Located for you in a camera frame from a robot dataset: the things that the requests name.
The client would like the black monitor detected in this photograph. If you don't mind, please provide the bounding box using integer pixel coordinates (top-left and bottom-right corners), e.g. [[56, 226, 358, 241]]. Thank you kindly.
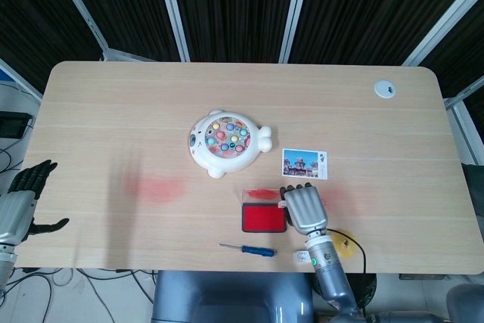
[[0, 110, 34, 138]]

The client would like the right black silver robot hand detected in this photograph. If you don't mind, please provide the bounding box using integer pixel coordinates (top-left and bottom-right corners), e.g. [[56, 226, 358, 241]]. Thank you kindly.
[[278, 183, 329, 236]]

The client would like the white cable grommet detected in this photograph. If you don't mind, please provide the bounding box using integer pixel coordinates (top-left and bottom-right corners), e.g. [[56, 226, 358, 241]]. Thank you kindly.
[[374, 79, 398, 99]]

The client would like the yellow pear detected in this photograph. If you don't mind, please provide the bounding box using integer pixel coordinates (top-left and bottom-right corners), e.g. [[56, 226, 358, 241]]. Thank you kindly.
[[327, 228, 359, 258]]

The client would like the blue handled screwdriver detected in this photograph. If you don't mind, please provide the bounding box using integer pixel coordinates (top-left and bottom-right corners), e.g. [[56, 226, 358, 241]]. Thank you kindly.
[[217, 242, 276, 258]]

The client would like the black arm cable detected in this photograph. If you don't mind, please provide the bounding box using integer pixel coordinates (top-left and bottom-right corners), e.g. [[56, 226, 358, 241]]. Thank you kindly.
[[327, 228, 368, 275]]

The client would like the white partition post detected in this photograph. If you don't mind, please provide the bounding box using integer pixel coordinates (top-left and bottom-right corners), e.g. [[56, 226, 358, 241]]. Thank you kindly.
[[278, 0, 314, 63], [444, 75, 484, 165], [154, 0, 191, 62], [0, 57, 43, 103], [400, 0, 484, 67], [47, 0, 156, 62]]

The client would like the red ink pad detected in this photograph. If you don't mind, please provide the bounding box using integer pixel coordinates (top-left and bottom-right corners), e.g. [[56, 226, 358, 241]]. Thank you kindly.
[[240, 186, 291, 233]]

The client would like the floor cable bundle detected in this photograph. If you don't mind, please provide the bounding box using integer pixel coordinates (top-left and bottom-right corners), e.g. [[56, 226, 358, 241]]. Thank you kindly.
[[14, 268, 156, 323]]

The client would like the photo postcard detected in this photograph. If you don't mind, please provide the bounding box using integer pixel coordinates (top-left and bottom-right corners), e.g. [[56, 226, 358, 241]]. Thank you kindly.
[[281, 148, 329, 180]]

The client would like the white fish-shaped fishing toy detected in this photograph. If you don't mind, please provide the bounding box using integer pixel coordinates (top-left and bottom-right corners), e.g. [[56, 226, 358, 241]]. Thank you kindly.
[[188, 109, 274, 179]]

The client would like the black trash bin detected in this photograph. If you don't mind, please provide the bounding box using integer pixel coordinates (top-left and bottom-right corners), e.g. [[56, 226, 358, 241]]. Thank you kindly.
[[312, 272, 378, 309]]

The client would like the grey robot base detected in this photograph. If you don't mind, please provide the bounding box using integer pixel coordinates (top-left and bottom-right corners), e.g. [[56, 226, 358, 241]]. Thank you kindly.
[[152, 270, 315, 323]]

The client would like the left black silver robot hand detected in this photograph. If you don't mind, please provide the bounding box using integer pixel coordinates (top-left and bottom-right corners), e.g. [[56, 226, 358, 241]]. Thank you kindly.
[[0, 160, 70, 244]]

